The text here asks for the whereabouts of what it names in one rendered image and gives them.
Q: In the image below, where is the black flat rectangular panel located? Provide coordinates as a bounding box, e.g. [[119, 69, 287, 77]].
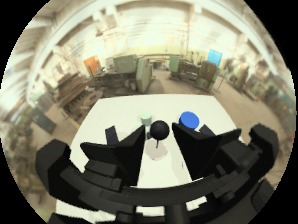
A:
[[198, 124, 216, 136], [105, 125, 118, 145]]

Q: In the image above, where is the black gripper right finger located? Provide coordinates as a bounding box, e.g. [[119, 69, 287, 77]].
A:
[[172, 123, 242, 180]]

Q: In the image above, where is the french press with black knob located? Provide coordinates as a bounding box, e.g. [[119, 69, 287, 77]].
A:
[[145, 120, 170, 163]]

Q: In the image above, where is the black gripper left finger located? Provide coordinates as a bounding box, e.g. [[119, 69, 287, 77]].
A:
[[80, 125, 146, 186]]

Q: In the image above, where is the blue disc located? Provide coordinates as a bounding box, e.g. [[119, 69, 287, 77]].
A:
[[178, 112, 200, 131]]

